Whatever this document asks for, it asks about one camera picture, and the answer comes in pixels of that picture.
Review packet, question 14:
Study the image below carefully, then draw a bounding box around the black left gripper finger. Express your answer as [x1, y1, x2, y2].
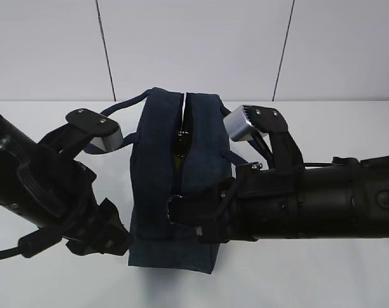
[66, 239, 100, 256]
[99, 198, 133, 256]

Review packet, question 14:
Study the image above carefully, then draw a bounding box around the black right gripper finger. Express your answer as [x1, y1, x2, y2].
[167, 185, 226, 227]

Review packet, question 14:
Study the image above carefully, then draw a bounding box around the navy blue lunch bag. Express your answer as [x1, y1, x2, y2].
[103, 87, 242, 274]

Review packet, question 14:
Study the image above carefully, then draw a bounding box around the green cucumber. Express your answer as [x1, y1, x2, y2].
[173, 104, 192, 170]

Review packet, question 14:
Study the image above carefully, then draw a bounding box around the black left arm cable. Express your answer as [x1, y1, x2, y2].
[0, 229, 67, 264]

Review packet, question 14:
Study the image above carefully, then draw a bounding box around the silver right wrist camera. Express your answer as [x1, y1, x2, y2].
[223, 105, 304, 175]

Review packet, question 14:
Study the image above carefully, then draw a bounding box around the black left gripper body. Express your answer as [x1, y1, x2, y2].
[37, 160, 124, 254]

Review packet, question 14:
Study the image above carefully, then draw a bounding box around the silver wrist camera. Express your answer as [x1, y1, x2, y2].
[223, 105, 304, 175]
[40, 108, 123, 159]

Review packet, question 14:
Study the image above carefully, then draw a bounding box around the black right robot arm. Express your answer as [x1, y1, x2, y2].
[167, 156, 389, 243]

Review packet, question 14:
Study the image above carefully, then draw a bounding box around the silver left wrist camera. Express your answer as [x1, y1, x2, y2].
[40, 108, 123, 159]

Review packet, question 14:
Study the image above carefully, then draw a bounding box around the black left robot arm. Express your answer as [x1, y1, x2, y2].
[0, 108, 133, 260]

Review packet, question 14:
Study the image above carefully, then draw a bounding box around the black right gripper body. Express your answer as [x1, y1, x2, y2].
[197, 165, 303, 244]

